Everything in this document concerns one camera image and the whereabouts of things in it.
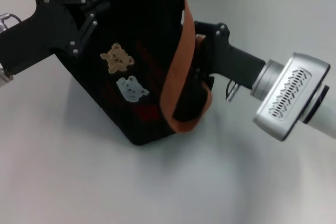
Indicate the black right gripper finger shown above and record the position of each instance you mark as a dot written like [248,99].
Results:
[210,82]
[207,27]

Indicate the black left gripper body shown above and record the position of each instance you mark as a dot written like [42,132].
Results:
[39,35]

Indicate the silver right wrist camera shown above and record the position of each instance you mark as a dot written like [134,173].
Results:
[291,95]

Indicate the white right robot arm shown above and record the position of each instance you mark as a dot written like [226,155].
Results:
[265,77]

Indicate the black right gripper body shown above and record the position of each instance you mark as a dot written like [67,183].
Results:
[228,56]

